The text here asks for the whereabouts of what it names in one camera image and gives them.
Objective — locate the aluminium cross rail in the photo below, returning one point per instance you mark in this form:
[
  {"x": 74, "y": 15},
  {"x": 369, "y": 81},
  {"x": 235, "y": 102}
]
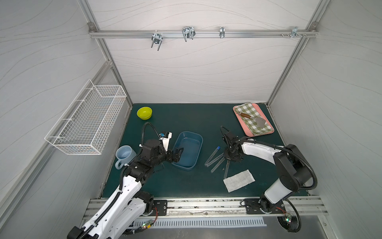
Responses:
[{"x": 173, "y": 34}]

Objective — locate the light blue mug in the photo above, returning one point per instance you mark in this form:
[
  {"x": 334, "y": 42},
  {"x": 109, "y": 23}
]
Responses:
[{"x": 125, "y": 154}]

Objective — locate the blue plastic tub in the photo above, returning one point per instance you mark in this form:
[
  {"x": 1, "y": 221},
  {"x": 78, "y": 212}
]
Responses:
[{"x": 192, "y": 143}]

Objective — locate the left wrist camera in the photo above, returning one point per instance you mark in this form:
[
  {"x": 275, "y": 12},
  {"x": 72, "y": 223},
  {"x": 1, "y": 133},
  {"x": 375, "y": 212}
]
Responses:
[{"x": 165, "y": 137}]

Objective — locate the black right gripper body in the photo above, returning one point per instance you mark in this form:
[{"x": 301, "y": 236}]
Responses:
[{"x": 233, "y": 153}]

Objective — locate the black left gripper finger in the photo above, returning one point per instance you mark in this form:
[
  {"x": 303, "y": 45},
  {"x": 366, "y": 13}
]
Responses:
[
  {"x": 176, "y": 159},
  {"x": 178, "y": 152}
]

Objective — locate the white gauze wipe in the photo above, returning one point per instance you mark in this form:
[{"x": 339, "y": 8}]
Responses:
[{"x": 238, "y": 181}]

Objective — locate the metal clamp hook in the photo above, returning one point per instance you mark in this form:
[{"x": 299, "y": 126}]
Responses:
[
  {"x": 188, "y": 33},
  {"x": 294, "y": 34},
  {"x": 222, "y": 32},
  {"x": 157, "y": 39}
]

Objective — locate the white wire basket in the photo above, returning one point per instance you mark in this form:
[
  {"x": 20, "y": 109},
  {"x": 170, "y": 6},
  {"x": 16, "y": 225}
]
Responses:
[{"x": 84, "y": 127}]

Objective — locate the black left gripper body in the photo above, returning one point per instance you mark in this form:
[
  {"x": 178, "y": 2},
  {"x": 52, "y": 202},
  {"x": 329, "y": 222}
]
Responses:
[{"x": 170, "y": 154}]

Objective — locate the blue capped test tube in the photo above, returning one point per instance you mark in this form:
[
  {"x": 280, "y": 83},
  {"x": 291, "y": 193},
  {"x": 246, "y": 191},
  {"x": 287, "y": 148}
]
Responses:
[{"x": 212, "y": 155}]

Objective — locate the yellow green bowl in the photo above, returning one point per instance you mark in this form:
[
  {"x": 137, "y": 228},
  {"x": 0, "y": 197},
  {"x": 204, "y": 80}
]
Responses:
[{"x": 144, "y": 113}]

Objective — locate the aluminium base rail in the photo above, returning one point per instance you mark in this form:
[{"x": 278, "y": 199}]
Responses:
[{"x": 235, "y": 207}]

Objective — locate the clear test tube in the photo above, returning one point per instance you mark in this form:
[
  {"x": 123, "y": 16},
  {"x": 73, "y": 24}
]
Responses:
[
  {"x": 215, "y": 160},
  {"x": 217, "y": 165},
  {"x": 226, "y": 169}
]

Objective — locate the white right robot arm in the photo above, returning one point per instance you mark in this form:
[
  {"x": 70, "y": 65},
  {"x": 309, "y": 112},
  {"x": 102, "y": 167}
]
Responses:
[{"x": 293, "y": 170}]

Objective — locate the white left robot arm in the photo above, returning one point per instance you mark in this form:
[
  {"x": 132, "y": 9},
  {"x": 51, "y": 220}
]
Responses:
[{"x": 128, "y": 201}]

